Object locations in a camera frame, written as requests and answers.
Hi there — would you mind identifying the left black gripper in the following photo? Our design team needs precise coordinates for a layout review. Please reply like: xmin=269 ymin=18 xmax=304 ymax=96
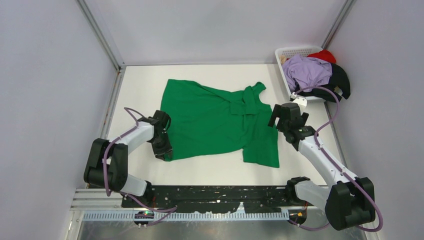
xmin=150 ymin=132 xmax=173 ymax=161

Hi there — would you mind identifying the lilac t shirt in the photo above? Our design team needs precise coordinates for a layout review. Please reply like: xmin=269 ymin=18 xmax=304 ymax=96
xmin=285 ymin=55 xmax=332 ymax=92

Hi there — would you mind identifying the slotted grey cable duct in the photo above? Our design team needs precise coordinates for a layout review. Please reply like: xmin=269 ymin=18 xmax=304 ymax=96
xmin=82 ymin=209 xmax=289 ymax=222

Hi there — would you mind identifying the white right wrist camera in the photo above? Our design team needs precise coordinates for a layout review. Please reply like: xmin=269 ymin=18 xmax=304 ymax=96
xmin=290 ymin=92 xmax=308 ymax=108

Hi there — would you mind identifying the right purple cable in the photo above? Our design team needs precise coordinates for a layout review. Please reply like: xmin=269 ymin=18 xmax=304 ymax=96
xmin=288 ymin=86 xmax=384 ymax=233

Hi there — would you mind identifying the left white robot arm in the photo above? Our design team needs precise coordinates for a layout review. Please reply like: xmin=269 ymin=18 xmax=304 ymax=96
xmin=83 ymin=110 xmax=173 ymax=207

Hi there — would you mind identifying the white plastic laundry basket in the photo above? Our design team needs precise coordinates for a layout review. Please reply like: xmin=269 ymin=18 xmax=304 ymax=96
xmin=274 ymin=45 xmax=323 ymax=100

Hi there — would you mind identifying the black t shirt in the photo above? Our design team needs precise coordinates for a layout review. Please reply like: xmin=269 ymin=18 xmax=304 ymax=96
xmin=299 ymin=63 xmax=351 ymax=103

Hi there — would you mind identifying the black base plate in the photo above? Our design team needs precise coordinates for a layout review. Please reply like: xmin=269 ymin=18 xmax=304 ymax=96
xmin=121 ymin=185 xmax=311 ymax=214

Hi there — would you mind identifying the red t shirt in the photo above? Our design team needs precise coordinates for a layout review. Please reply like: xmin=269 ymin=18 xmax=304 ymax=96
xmin=307 ymin=49 xmax=337 ymax=64

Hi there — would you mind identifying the beige cloth in basket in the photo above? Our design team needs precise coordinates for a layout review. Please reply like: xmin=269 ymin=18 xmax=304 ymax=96
xmin=279 ymin=54 xmax=290 ymax=65

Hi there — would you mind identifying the green t shirt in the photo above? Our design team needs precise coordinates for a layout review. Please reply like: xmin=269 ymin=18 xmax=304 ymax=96
xmin=160 ymin=79 xmax=280 ymax=168

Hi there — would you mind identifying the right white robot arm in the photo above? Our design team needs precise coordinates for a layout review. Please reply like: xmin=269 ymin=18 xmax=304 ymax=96
xmin=268 ymin=102 xmax=380 ymax=231

